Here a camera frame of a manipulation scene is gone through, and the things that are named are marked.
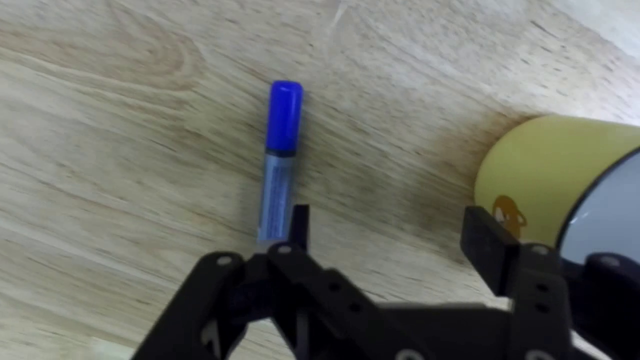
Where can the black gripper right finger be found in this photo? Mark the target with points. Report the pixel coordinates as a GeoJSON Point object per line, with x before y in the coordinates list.
{"type": "Point", "coordinates": [546, 306]}

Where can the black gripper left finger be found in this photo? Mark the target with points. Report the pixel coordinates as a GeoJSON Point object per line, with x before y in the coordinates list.
{"type": "Point", "coordinates": [280, 306]}

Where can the blue capped marker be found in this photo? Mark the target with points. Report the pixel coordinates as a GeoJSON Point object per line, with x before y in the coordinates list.
{"type": "Point", "coordinates": [282, 126]}

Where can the yellow enamel mug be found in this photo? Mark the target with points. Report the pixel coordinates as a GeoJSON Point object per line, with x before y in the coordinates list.
{"type": "Point", "coordinates": [546, 173]}

